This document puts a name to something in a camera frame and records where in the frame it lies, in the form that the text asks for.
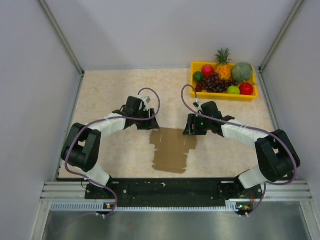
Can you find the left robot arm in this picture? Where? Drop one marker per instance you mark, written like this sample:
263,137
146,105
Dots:
82,146

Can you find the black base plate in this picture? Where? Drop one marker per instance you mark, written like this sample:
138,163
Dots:
172,192

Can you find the red apple front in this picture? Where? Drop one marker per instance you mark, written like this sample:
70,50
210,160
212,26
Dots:
246,89

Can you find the green melon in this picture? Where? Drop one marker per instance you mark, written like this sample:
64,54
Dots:
242,72

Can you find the white cable duct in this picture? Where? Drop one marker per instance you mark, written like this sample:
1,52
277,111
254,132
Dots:
68,206

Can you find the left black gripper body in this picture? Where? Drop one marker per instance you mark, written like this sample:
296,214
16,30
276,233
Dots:
141,114

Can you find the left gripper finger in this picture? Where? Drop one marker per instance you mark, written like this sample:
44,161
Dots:
154,124
140,124

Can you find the dark green lime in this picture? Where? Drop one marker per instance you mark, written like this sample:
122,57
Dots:
198,76

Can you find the light green lime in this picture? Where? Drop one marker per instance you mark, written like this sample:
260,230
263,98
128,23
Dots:
233,90

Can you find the red apple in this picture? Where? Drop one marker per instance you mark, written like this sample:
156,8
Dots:
246,89
207,70

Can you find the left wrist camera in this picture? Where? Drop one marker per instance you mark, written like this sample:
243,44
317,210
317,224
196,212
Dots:
144,105

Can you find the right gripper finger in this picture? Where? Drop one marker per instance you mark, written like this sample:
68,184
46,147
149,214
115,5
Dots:
201,129
189,129

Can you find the pineapple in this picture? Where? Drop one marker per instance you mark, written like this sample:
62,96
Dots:
223,68

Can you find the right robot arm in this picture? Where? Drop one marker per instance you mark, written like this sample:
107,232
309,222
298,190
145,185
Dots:
275,153

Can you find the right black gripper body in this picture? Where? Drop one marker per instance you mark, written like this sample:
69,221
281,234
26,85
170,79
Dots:
197,119

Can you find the red apple back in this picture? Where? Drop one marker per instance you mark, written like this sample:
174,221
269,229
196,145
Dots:
207,70

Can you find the aluminium frame rail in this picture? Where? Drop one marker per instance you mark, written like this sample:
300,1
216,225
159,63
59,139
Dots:
294,192

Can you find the brown cardboard box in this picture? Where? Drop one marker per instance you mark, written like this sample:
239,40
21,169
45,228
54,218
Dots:
171,149

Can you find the purple grape bunch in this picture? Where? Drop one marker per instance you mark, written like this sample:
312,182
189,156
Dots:
213,84

